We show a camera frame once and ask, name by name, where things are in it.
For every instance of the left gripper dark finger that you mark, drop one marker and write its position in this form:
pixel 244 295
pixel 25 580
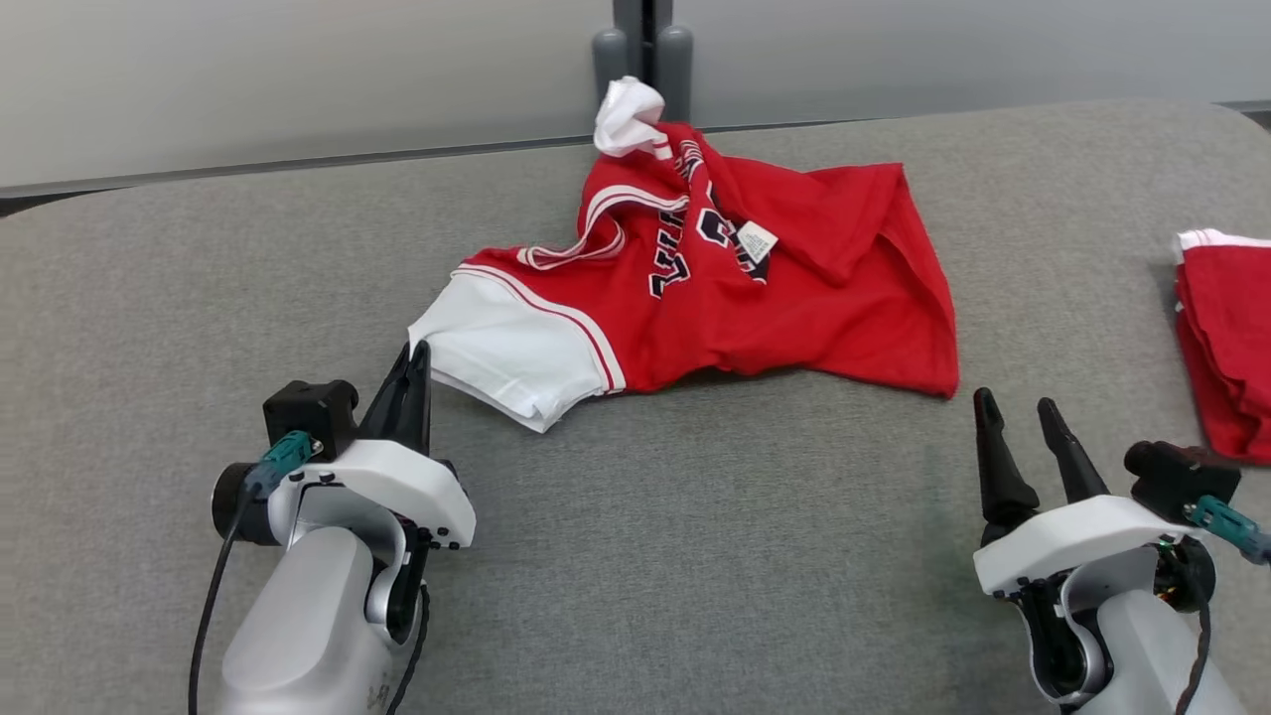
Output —
pixel 389 407
pixel 420 407

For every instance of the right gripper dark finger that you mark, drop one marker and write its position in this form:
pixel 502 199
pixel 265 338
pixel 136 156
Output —
pixel 1072 462
pixel 998 477

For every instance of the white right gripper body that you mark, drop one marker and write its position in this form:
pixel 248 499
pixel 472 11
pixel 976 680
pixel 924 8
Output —
pixel 1072 541

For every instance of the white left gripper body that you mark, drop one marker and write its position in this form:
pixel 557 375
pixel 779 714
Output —
pixel 407 482

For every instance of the red shorts with white stripe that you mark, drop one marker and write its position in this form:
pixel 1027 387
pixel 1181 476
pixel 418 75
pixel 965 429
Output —
pixel 1231 338

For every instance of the red and white jersey shirt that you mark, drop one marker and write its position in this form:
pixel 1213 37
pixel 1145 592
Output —
pixel 814 298

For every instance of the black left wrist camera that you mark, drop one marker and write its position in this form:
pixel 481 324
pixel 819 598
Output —
pixel 308 417

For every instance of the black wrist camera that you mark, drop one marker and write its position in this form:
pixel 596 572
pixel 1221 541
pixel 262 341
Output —
pixel 1177 477
pixel 308 417

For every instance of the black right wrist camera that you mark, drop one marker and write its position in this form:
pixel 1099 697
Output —
pixel 1177 477

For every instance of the grey partition base rail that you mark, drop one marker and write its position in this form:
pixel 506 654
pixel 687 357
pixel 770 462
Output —
pixel 298 164
pixel 1246 103

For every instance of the grey cylinder post bumper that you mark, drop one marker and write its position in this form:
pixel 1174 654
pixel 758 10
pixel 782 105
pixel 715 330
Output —
pixel 608 60
pixel 675 70

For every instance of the grey partition post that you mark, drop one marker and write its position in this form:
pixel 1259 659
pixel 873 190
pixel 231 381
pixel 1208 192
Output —
pixel 628 15

